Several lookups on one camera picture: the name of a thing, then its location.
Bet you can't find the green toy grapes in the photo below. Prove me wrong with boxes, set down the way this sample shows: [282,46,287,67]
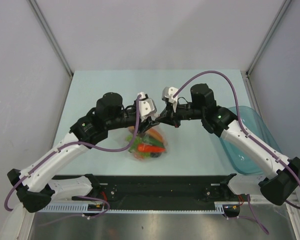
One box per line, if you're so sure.
[133,152,152,161]

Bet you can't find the green toy chili pepper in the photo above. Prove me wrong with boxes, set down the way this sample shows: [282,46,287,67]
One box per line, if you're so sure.
[142,135,165,148]

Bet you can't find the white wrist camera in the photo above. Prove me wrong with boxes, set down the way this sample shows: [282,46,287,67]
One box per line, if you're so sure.
[161,86,179,113]
[136,91,158,122]

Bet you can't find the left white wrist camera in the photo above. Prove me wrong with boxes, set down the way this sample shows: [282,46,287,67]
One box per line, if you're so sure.
[136,91,158,122]

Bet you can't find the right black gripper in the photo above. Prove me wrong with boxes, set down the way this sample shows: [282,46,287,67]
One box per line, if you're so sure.
[155,100,204,129]

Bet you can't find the blue plastic food tray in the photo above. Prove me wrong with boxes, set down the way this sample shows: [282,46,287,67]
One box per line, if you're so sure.
[216,105,284,177]

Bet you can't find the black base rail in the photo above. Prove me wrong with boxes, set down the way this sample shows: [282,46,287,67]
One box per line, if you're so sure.
[49,173,251,217]

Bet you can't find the white slotted cable duct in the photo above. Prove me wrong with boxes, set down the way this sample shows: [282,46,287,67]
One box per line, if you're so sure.
[37,201,227,215]

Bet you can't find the red toy carrot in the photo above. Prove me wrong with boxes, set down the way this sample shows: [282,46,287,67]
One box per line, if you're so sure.
[128,135,166,153]

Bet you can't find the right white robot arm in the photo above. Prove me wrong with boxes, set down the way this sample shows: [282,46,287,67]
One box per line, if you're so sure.
[156,83,300,206]

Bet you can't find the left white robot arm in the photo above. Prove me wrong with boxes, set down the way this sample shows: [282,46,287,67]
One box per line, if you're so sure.
[4,92,157,213]

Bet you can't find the dark purple toy fruit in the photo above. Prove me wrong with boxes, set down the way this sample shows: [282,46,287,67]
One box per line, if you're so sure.
[150,152,162,159]

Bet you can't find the aluminium frame profile right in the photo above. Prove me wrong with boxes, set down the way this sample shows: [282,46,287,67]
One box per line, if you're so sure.
[241,71,300,238]

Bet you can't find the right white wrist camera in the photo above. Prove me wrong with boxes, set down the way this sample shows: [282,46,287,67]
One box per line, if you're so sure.
[161,86,179,113]

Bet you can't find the clear zip top bag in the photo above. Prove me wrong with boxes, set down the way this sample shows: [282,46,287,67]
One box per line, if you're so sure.
[114,125,168,162]

